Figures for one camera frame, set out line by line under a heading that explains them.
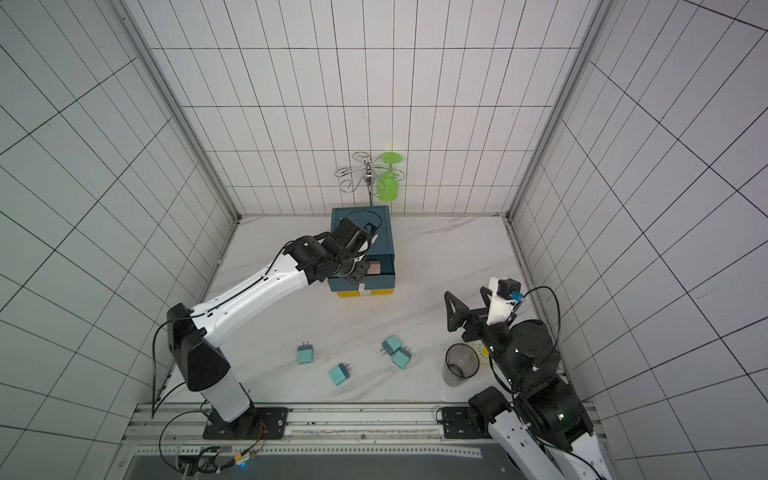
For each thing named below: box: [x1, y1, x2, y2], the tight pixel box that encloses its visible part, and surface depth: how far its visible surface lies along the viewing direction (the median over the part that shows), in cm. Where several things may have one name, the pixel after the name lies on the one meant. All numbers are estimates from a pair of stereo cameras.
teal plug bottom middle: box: [329, 362, 353, 386], surface depth 82 cm
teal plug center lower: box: [392, 345, 412, 369], surface depth 85 cm
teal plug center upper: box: [380, 334, 402, 356], surface depth 87 cm
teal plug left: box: [297, 341, 314, 364], surface depth 85 cm
